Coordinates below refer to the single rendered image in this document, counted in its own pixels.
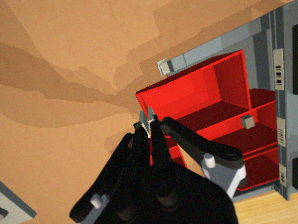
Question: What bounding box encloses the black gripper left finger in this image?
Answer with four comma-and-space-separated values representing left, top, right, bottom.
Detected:
69, 110, 151, 224

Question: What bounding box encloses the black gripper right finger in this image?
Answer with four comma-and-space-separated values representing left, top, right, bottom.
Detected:
148, 107, 247, 206

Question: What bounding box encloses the red open-front bin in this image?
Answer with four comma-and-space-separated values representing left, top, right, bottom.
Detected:
149, 137, 187, 168
138, 49, 252, 133
198, 88, 277, 155
237, 144, 279, 191

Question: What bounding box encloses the dark green case with orange latches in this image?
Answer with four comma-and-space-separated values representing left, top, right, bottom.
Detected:
292, 24, 298, 95

